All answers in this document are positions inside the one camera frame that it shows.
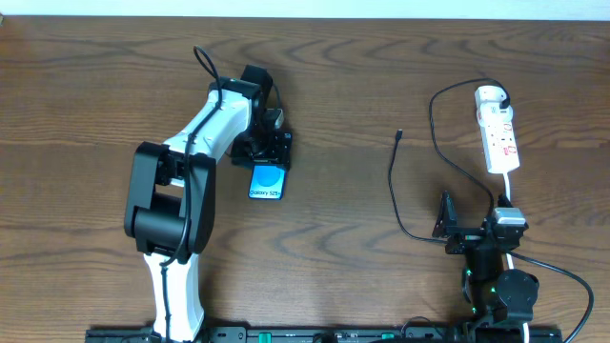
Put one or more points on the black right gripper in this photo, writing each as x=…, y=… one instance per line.
x=465, y=231

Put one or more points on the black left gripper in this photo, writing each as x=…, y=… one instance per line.
x=262, y=156

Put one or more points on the blue Galaxy smartphone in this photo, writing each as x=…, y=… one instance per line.
x=267, y=183

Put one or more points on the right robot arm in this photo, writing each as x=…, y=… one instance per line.
x=503, y=298

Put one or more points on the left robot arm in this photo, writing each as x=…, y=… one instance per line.
x=170, y=207

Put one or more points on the white USB charger plug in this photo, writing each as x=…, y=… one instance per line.
x=490, y=93

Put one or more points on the white power strip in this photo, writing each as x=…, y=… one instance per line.
x=498, y=138

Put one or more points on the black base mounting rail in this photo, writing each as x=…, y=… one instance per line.
x=267, y=335

